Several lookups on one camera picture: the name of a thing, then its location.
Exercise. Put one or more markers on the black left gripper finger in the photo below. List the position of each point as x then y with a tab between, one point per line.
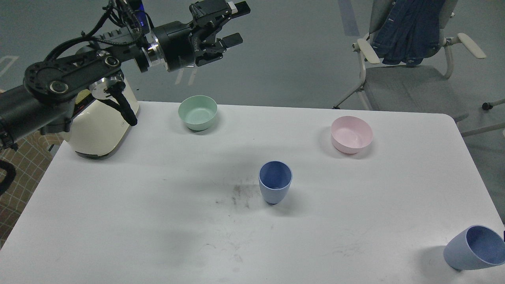
210	51
204	12

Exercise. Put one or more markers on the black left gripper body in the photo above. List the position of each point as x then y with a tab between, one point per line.
177	45

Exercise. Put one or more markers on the blue cup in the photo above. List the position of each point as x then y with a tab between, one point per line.
477	247
274	180

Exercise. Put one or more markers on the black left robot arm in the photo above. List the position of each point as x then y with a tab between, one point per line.
88	68

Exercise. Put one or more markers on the green bowl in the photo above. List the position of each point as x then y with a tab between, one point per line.
198	112

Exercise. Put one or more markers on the cream toaster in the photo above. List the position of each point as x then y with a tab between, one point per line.
98	128

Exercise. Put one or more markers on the pink bowl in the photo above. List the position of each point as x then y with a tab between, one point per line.
350	134

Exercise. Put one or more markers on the brown patterned cloth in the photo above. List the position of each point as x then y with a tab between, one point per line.
31	160

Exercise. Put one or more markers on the blue denim jacket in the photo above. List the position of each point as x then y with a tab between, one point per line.
410	31

